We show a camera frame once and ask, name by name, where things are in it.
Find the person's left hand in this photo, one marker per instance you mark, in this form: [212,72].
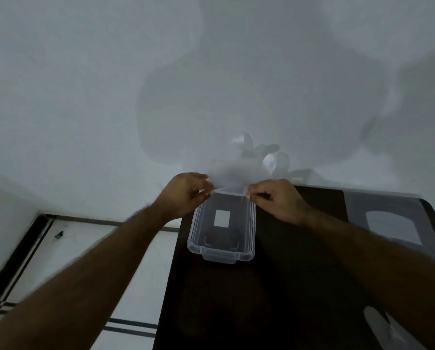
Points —
[179,196]

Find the clear plastic wrapper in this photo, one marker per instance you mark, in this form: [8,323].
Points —
[383,329]

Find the person's right thumb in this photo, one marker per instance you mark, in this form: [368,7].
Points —
[258,196]

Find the person's right hand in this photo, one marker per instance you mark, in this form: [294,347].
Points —
[281,202]

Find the small dark floor object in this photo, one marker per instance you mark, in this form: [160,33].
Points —
[59,235]

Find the person's left thumb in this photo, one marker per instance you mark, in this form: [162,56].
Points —
[204,195]

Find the clear plastic container lid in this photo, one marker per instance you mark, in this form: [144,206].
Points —
[392,222]

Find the clear plastic storage container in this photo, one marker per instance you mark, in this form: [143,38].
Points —
[221,238]

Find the person's left forearm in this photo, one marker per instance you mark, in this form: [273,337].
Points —
[82,291]

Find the person's right forearm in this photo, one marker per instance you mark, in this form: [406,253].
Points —
[377,267]

